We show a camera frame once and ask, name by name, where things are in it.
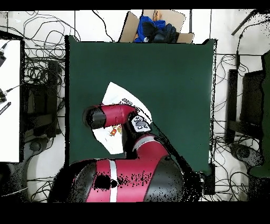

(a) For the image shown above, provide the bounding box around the white towel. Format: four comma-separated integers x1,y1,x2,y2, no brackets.
92,81,153,155

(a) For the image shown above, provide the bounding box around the dark green table cloth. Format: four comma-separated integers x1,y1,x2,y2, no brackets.
64,34,217,176

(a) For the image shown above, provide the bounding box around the brown cardboard box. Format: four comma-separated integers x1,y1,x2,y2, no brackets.
118,9,195,44

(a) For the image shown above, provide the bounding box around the dark navy garment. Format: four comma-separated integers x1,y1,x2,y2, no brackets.
142,21,180,43

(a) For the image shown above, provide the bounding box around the blue garment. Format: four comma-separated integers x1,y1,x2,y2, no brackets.
133,15,167,43

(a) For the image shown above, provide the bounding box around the black box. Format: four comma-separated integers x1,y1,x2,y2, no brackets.
203,163,216,196

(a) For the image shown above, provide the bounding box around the white desk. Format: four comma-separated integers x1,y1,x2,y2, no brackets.
0,39,22,163

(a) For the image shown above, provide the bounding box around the black labelled bar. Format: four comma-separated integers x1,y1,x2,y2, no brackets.
0,101,12,116

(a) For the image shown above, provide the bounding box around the black device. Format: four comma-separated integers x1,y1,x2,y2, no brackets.
0,83,26,104
0,43,8,67

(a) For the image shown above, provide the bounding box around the black rod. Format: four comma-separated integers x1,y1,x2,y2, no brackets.
230,9,262,36

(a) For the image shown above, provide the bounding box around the black and blue cable tangle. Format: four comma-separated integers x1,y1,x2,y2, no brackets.
199,171,249,201

